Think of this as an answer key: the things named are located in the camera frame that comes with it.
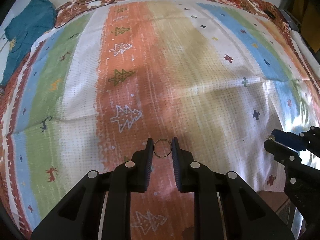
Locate silver metal tin box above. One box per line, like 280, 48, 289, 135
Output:
276, 199, 304, 232

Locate thin wire hoop ring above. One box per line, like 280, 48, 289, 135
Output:
152, 138, 173, 158

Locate small black object on bed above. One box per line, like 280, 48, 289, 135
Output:
264, 10, 275, 20

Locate teal blue garment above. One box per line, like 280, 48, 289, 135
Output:
1, 0, 57, 87

